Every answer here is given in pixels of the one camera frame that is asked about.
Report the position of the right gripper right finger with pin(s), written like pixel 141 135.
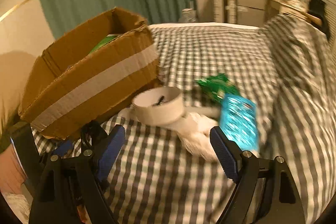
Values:
pixel 280 201

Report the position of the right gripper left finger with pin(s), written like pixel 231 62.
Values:
pixel 66 184

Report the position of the white lace cloth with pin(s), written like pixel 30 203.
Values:
pixel 193 130

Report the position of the blue blister pill pack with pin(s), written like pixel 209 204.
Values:
pixel 238 122

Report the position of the white handheld roller device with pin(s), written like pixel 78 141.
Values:
pixel 211 112

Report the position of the brown cardboard box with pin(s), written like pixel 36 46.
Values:
pixel 68 87

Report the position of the green snack packet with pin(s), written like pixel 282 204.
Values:
pixel 217 87

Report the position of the white tape roll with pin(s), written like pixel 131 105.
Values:
pixel 159 106

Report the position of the green white carton box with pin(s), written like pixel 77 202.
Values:
pixel 109 38

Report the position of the white dressing table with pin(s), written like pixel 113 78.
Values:
pixel 304 13

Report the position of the black clothing on chair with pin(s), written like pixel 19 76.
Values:
pixel 317 8

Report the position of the white suitcase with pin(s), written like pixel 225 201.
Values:
pixel 224 11

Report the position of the grey mini fridge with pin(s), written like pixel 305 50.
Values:
pixel 250 12

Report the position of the clear water bottle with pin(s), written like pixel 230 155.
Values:
pixel 188 15

